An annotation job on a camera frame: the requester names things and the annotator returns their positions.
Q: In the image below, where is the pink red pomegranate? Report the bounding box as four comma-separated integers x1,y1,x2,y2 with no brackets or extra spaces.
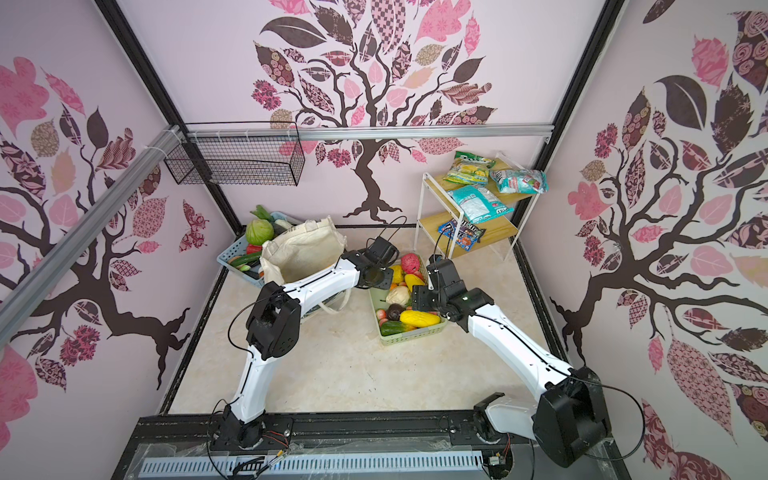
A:
400,253,422,277

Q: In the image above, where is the light green plastic basket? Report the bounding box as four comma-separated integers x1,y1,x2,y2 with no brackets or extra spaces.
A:
369,252,447,345

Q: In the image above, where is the beige canvas grocery bag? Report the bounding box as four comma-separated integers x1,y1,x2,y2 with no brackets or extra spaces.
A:
260,217,347,286

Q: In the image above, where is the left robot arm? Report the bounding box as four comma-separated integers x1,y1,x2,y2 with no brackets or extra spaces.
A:
213,236,399,449

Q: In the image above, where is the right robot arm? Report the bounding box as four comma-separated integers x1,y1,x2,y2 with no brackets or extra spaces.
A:
414,255,611,468

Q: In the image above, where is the blue dark candy bag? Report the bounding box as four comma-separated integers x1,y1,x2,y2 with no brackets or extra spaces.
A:
438,219,486,252

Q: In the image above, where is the teal white snack bag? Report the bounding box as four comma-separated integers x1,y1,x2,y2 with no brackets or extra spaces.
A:
449,185,513,224

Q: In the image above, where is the green yellow snack bag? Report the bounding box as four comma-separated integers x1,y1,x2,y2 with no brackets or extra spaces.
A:
444,151,496,185

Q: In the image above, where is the teal pink snack bag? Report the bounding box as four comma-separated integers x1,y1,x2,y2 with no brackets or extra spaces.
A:
490,169,549,195

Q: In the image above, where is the white garlic bulb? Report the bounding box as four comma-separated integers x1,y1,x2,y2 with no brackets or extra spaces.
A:
385,285,411,307

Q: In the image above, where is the yellow corn cob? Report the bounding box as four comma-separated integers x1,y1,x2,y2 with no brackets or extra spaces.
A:
400,310,441,328

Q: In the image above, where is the dark brown passion fruit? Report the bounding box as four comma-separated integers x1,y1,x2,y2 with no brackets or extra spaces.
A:
386,303,406,321

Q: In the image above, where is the white wooden two-tier shelf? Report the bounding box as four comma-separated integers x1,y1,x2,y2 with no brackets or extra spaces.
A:
416,150,548,259

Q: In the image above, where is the green cabbage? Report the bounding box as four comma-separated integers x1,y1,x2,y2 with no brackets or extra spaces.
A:
245,218,275,246

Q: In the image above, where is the long green cucumber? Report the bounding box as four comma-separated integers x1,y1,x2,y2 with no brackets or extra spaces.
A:
229,252,262,269

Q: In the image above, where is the light blue plastic basket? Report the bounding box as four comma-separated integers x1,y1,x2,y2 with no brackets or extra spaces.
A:
216,211,300,287

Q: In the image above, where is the white vented strip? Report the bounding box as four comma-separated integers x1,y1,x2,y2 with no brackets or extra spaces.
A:
135,451,485,479

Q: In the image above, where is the black wire wall basket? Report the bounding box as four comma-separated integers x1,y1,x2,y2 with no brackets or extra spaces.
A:
164,120,306,186

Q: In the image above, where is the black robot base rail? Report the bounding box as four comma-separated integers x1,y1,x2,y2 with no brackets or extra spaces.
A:
111,410,630,479

